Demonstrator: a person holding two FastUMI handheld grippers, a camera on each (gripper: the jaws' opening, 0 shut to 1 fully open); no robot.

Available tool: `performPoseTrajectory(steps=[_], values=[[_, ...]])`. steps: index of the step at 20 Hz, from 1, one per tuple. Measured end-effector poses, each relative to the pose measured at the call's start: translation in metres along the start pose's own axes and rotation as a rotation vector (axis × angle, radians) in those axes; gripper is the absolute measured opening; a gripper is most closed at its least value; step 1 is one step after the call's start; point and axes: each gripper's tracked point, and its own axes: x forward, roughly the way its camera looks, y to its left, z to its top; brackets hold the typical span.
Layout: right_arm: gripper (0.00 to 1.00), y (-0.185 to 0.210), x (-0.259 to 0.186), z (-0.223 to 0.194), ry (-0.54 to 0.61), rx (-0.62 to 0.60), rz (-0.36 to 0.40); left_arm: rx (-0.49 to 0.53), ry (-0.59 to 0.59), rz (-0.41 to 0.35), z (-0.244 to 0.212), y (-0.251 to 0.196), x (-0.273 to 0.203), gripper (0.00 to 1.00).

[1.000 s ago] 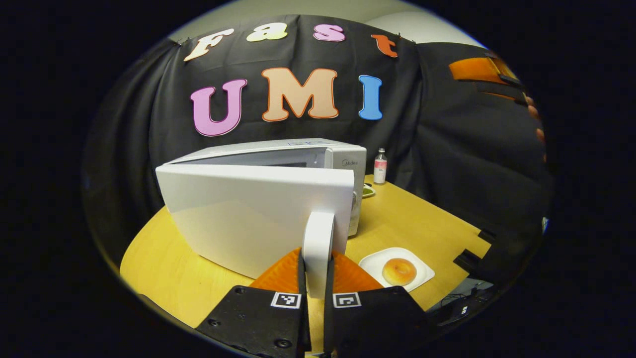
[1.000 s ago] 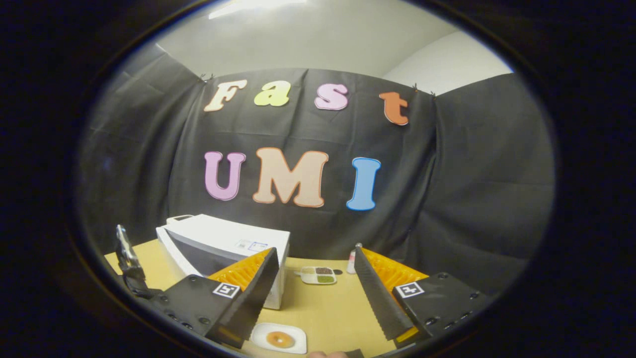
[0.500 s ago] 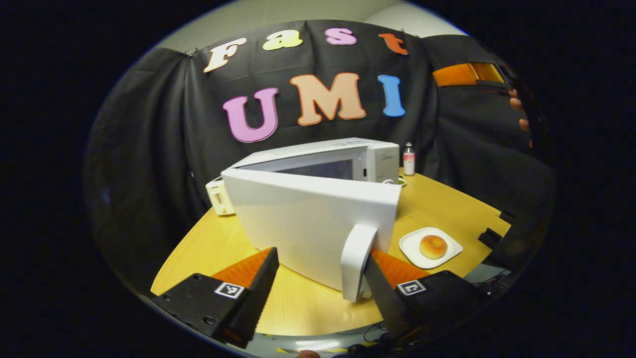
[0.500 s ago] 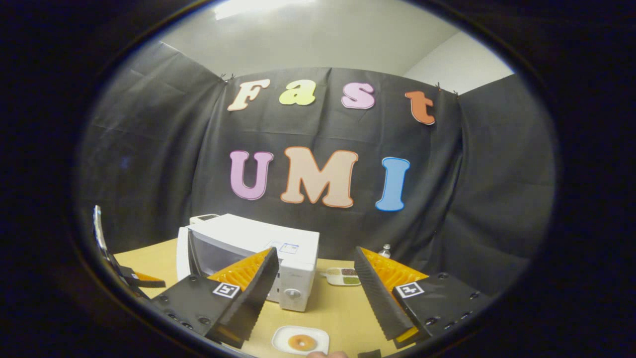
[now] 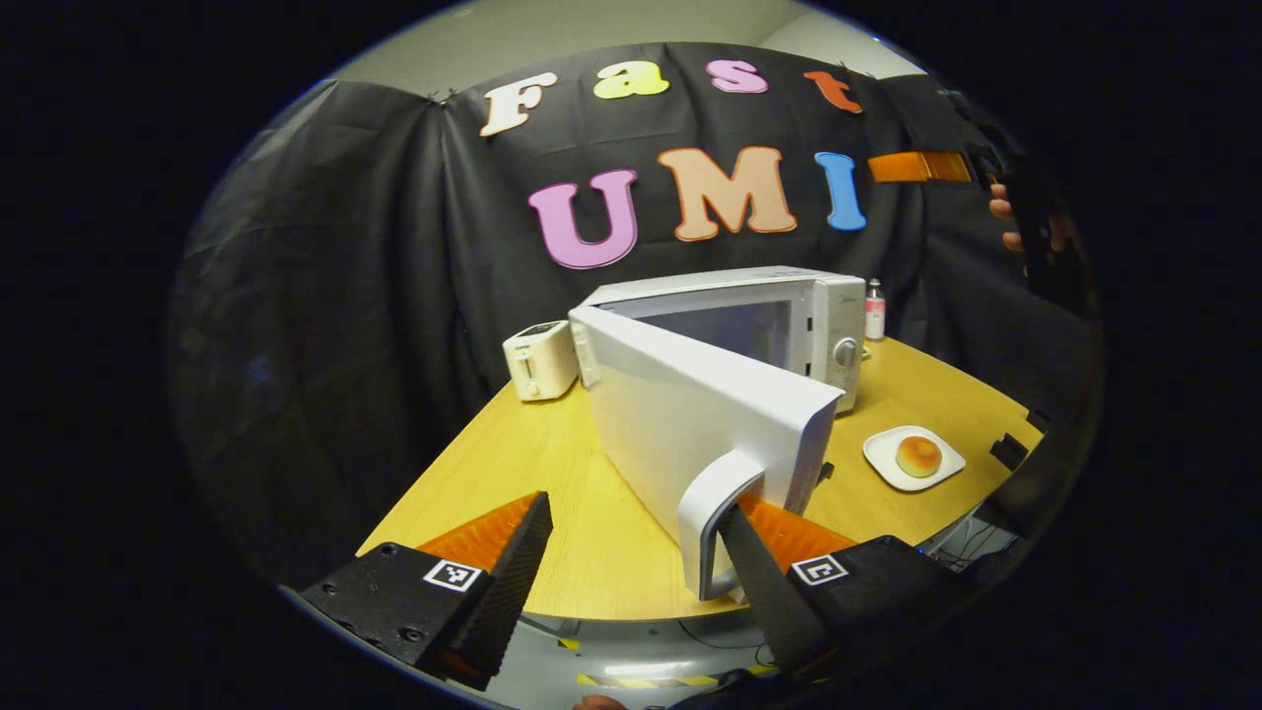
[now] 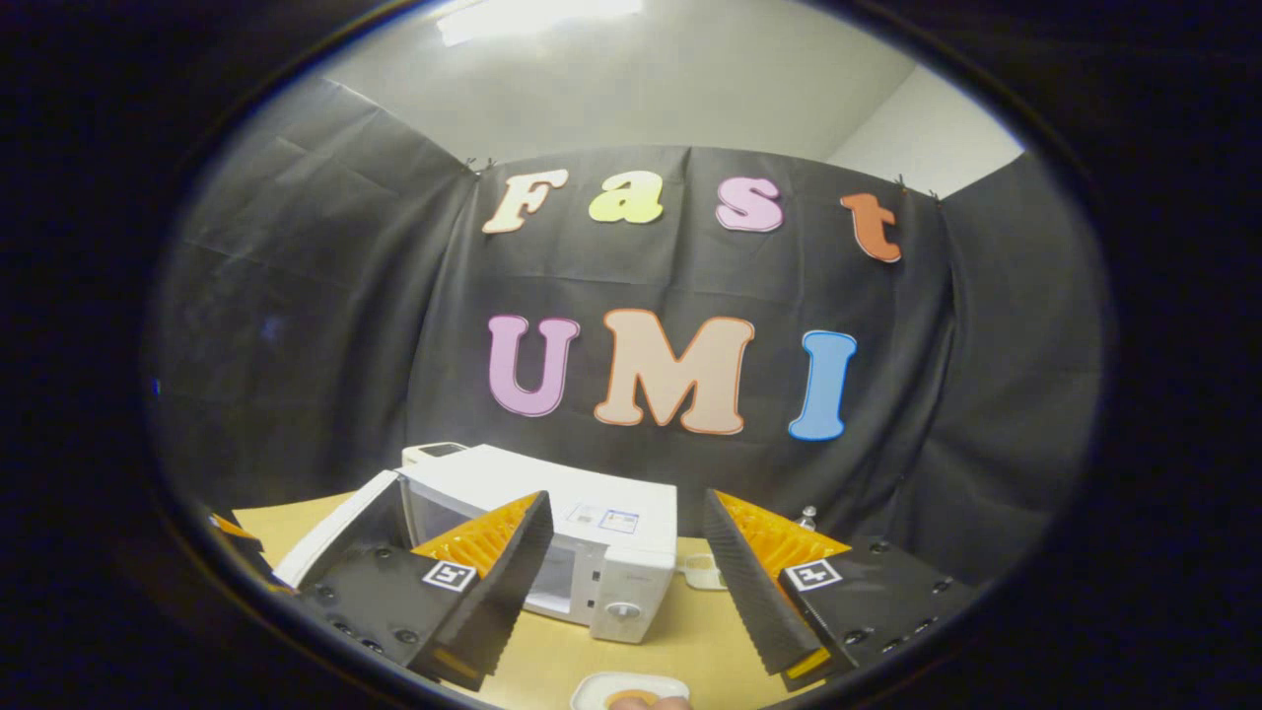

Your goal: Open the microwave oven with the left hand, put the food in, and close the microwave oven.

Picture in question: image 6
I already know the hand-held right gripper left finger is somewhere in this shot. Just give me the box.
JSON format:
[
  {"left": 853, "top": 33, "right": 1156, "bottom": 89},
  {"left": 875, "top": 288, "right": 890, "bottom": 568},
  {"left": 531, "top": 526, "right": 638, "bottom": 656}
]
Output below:
[{"left": 292, "top": 490, "right": 556, "bottom": 692}]

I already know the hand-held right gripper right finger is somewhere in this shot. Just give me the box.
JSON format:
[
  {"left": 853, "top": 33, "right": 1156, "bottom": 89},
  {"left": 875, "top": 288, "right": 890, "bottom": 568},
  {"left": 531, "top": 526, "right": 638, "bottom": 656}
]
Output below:
[{"left": 702, "top": 488, "right": 979, "bottom": 691}]

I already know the small white box device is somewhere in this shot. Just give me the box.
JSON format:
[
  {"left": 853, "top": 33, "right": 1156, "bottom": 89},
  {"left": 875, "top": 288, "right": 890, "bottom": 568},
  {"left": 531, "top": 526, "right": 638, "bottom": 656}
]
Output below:
[{"left": 401, "top": 442, "right": 470, "bottom": 468}]

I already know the white microwave oven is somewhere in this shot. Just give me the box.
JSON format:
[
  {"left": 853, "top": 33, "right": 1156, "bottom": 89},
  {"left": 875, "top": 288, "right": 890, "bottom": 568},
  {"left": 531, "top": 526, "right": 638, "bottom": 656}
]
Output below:
[{"left": 273, "top": 444, "right": 679, "bottom": 645}]

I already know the ceiling light panel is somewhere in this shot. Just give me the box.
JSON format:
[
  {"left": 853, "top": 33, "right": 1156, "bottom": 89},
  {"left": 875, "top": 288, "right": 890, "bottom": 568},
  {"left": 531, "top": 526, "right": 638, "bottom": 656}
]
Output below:
[{"left": 437, "top": 0, "right": 647, "bottom": 47}]

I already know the white oval plate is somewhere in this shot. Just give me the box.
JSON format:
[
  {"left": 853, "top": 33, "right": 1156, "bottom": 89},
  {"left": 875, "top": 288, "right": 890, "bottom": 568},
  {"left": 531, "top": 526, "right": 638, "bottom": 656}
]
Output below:
[{"left": 570, "top": 672, "right": 691, "bottom": 710}]

